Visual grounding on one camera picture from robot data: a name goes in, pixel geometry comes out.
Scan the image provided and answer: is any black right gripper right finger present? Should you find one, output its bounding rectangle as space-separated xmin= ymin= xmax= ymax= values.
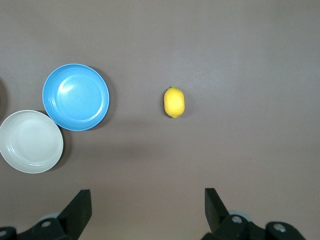
xmin=201 ymin=187 xmax=266 ymax=240

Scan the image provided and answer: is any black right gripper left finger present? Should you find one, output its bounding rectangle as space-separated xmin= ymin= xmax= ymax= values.
xmin=17 ymin=189 xmax=93 ymax=240

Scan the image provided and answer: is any yellow lemon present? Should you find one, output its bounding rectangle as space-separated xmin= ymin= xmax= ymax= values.
xmin=163 ymin=85 xmax=187 ymax=119

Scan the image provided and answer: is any beige plate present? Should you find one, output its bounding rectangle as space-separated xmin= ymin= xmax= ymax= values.
xmin=0 ymin=109 xmax=64 ymax=175

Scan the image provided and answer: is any blue plate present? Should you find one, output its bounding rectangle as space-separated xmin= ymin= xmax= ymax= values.
xmin=41 ymin=63 xmax=111 ymax=132

